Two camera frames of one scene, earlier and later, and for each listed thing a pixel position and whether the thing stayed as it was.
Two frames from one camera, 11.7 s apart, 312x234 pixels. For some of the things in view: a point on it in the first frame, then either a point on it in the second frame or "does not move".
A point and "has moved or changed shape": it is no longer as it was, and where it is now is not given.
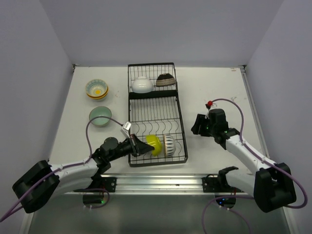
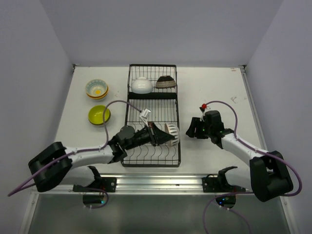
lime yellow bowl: [155, 141] to [96, 114]
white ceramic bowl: [142, 85] does not move
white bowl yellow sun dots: [96, 87] does not move
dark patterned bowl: [165, 79] has moved or changed shape
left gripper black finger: [137, 146] to [157, 136]
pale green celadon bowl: [104, 98] does not move
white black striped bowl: [169, 145] to [173, 130]
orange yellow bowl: [98, 98] does not move
